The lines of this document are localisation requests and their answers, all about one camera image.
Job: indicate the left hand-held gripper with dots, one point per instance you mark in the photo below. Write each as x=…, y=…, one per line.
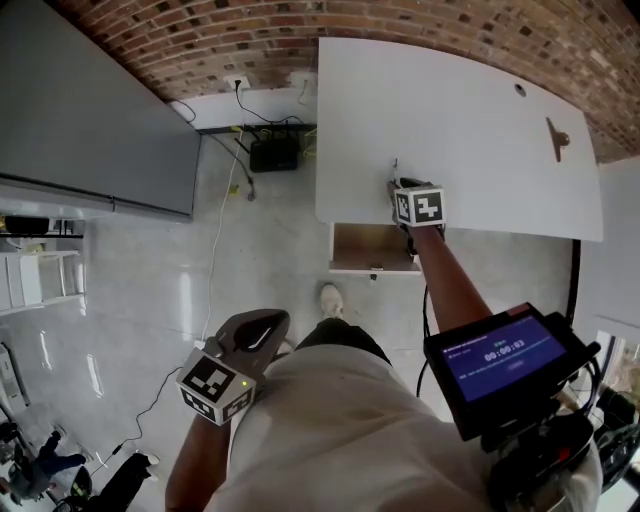
x=215, y=380

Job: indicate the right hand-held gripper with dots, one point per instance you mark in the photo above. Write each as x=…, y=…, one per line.
x=425, y=207

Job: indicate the white drawer with wooden interior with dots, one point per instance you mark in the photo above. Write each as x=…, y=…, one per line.
x=370, y=245

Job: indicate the brown object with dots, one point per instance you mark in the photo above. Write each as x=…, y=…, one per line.
x=556, y=140

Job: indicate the person's left forearm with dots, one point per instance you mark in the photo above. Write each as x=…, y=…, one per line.
x=200, y=465

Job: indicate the person's right forearm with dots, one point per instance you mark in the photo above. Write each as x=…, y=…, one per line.
x=450, y=285

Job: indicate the white table top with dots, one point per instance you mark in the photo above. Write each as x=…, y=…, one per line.
x=450, y=125

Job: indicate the white power strip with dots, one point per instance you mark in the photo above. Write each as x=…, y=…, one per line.
x=200, y=345

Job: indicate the person's white shoe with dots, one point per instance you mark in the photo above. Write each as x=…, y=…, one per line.
x=332, y=300

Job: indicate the person's black trousers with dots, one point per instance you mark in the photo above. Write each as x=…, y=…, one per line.
x=345, y=340

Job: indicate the black router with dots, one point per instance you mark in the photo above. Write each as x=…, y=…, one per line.
x=273, y=156

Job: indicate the person's white shirt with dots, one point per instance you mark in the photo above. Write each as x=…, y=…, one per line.
x=340, y=440

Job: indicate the small yellow floor tag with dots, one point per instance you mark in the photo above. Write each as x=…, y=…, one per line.
x=233, y=189

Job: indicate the black screen monitor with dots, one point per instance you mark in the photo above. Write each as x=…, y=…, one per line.
x=500, y=360

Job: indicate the white wooden chair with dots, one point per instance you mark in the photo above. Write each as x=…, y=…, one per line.
x=30, y=280

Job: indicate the black folding chair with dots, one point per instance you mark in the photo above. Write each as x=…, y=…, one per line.
x=30, y=226

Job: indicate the grey refrigerator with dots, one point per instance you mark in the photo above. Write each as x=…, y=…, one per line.
x=90, y=115

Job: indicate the black chest rig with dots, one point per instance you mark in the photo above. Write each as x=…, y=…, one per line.
x=540, y=465

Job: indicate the white wall socket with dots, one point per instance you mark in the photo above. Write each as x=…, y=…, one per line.
x=239, y=82

